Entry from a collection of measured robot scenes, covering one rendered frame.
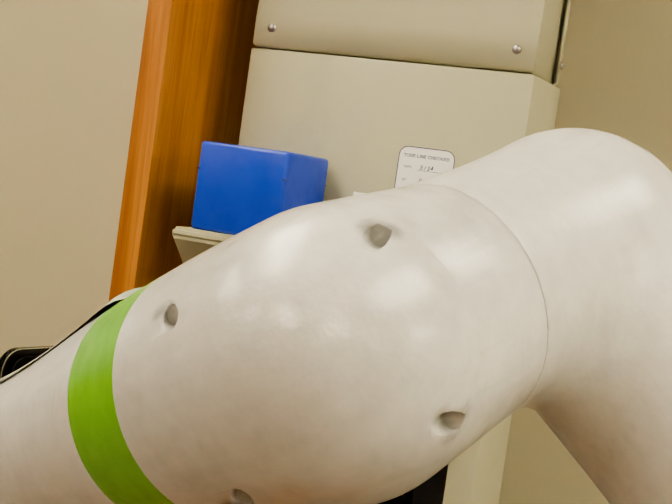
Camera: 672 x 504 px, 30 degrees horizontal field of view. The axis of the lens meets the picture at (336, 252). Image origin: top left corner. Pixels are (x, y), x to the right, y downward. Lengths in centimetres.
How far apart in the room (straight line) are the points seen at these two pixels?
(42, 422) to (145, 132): 77
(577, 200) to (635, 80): 114
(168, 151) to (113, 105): 64
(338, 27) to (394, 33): 6
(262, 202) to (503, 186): 72
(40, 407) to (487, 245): 23
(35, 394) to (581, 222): 27
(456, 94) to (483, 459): 37
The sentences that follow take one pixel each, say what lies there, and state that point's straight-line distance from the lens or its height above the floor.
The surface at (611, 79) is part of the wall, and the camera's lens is 170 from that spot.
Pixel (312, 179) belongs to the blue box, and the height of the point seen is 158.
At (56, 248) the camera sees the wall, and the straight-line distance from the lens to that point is 204.
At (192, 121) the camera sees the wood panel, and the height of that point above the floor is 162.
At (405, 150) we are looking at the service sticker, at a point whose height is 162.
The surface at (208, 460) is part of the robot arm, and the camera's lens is 49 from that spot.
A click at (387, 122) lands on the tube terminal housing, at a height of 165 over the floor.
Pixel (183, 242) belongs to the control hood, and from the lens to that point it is 128.
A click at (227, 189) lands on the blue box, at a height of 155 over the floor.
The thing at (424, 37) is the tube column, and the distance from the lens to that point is 131.
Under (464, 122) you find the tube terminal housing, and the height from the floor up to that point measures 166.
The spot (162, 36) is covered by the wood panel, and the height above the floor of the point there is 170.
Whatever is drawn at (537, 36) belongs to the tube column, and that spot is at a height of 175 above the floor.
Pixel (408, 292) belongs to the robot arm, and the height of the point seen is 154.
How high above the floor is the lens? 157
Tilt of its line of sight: 3 degrees down
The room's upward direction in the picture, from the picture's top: 8 degrees clockwise
